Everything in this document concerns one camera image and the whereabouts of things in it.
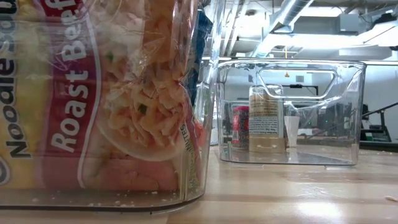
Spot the orange chicken ramen pack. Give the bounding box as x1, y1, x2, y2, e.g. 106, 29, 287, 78
193, 119, 206, 149

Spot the red-lidded spice container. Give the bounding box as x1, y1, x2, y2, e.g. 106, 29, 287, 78
231, 105, 250, 151

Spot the blue ramen pack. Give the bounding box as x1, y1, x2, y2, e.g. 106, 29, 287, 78
185, 9, 214, 106

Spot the glass spice jar white label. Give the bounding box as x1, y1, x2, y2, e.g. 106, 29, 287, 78
248, 83, 286, 154

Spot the red roast beef ramen pack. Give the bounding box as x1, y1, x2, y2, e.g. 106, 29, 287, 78
0, 0, 201, 192

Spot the clear plastic storage bin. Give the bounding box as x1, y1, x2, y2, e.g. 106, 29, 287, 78
214, 59, 368, 167
0, 0, 227, 215

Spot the black tripod stand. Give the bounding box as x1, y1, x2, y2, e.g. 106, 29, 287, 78
360, 101, 398, 144

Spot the black metal table frame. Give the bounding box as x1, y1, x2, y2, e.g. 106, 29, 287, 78
359, 141, 398, 153

